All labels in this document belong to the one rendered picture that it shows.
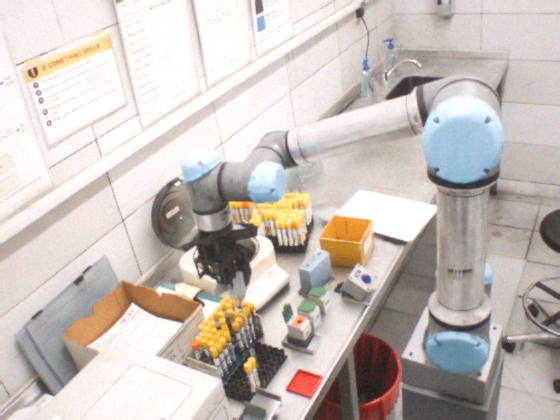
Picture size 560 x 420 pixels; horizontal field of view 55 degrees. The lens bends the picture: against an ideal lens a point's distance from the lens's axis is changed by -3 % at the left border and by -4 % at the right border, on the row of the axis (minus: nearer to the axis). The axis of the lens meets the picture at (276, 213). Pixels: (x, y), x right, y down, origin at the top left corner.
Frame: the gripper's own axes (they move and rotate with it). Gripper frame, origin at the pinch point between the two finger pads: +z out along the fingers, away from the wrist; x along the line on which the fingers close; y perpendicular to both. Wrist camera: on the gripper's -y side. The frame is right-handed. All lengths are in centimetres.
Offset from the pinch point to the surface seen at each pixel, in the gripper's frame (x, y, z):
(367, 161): -16, -114, 26
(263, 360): 0.3, -2.7, 23.9
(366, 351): 2, -60, 76
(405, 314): -5, -123, 114
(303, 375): 10.9, -3.5, 26.0
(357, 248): 8, -47, 18
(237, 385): -1.4, 7.0, 23.6
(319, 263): 1.3, -35.0, 16.7
